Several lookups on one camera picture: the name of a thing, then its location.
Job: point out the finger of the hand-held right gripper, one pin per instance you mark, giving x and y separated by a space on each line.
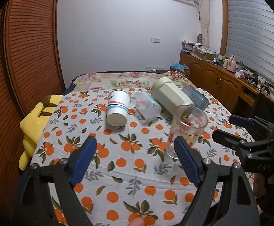
228 137
241 121

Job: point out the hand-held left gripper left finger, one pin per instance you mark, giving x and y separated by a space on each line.
85 160

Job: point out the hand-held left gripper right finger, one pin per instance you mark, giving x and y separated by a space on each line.
186 160

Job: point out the clear glass cup floral print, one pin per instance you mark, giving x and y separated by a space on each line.
188 127

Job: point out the blue-grey translucent cup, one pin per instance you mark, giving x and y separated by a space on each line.
196 96

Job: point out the white striped paper cup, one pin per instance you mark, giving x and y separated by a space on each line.
117 110

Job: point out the clear plastic cup flower print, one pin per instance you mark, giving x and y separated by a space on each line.
148 108

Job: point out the person's right hand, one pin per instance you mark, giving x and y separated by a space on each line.
266 193

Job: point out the person's left hand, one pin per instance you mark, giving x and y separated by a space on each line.
136 222

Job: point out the pink tissue box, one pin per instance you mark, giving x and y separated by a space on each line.
241 74

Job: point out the orange fruit print cloth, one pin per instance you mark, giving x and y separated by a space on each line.
132 150

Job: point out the wooden sideboard cabinet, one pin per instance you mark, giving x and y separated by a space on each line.
217 80

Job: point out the pink kettle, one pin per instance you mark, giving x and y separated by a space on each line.
231 63

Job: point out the yellow plush toy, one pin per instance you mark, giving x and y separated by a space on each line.
35 127

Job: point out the pale green thermos jug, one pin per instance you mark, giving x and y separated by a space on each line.
170 94

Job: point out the box with blue bags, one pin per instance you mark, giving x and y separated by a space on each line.
179 67

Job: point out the pile of boxes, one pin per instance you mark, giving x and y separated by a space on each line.
198 50

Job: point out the floral quilted blanket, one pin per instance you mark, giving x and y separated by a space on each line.
118 78

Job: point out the grey window blind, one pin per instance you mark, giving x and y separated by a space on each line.
257 33

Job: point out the white power strip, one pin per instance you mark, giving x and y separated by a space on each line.
154 68

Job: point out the wrapped air conditioner pipe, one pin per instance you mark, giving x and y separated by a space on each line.
204 16

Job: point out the wooden louvred wardrobe door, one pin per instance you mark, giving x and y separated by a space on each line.
21 63

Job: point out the white wall switch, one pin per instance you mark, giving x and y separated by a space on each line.
155 39

